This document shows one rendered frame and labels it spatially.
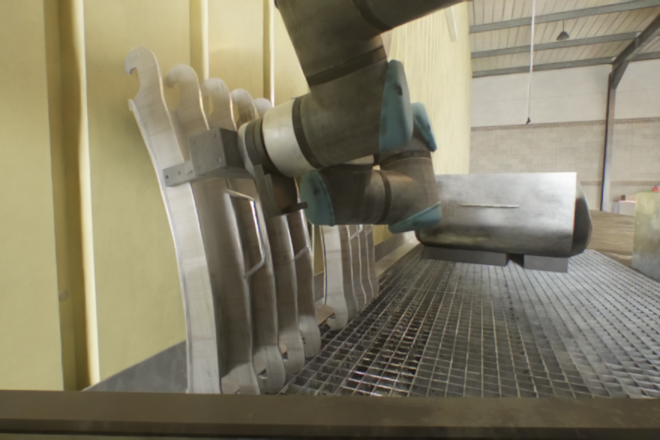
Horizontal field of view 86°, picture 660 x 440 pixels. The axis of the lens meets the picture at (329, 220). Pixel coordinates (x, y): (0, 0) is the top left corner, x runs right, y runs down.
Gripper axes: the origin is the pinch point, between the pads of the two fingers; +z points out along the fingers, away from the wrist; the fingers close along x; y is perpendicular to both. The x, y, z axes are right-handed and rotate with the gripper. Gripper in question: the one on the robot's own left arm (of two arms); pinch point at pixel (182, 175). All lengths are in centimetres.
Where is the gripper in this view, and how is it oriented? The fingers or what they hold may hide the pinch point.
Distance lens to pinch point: 57.2
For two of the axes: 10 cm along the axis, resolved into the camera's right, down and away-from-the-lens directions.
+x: -3.9, 0.7, -9.2
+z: -9.0, 1.9, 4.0
